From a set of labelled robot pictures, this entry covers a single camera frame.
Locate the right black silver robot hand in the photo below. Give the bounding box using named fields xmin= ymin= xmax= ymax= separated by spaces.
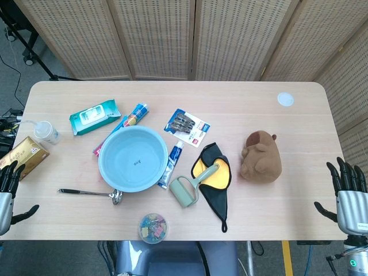
xmin=313 ymin=156 xmax=368 ymax=233

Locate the black tripod stand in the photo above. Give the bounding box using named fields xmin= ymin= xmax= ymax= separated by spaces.
xmin=0 ymin=0 xmax=77 ymax=82

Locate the white table leg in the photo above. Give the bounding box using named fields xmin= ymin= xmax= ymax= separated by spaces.
xmin=246 ymin=241 xmax=255 ymax=276

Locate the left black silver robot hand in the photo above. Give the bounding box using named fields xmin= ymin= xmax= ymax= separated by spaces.
xmin=0 ymin=160 xmax=40 ymax=236

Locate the clear tub of binder clips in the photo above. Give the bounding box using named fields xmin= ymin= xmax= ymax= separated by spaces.
xmin=138 ymin=212 xmax=170 ymax=244

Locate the blue white toothpaste tube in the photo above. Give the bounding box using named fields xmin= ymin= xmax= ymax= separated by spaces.
xmin=156 ymin=140 xmax=185 ymax=190

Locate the white round sticker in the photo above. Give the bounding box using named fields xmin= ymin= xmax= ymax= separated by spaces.
xmin=277 ymin=91 xmax=295 ymax=108

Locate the stainless steel ladle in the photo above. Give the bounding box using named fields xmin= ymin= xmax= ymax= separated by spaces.
xmin=56 ymin=188 xmax=125 ymax=206

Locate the wooden rattan folding screen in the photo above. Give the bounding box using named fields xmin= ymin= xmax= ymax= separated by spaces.
xmin=13 ymin=0 xmax=368 ymax=167

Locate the black electrical equipment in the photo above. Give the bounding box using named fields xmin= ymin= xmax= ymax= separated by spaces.
xmin=0 ymin=108 xmax=24 ymax=150

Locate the light blue plastic basin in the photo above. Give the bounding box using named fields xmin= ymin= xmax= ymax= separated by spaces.
xmin=98 ymin=125 xmax=169 ymax=193

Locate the black yellow hanging towel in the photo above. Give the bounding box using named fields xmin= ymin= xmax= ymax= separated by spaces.
xmin=191 ymin=141 xmax=232 ymax=233

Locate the brown capybara plush toy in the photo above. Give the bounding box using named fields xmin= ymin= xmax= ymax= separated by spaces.
xmin=240 ymin=130 xmax=283 ymax=183

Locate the green lint roller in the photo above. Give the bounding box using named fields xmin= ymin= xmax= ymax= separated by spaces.
xmin=168 ymin=161 xmax=221 ymax=208

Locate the gold tissue box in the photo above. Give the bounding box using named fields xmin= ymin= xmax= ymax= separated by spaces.
xmin=0 ymin=136 xmax=51 ymax=182

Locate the green wet wipes pack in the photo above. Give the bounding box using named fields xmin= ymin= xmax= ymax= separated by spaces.
xmin=69 ymin=99 xmax=122 ymax=136

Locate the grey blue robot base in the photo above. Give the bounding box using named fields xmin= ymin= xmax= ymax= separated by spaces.
xmin=114 ymin=240 xmax=239 ymax=276

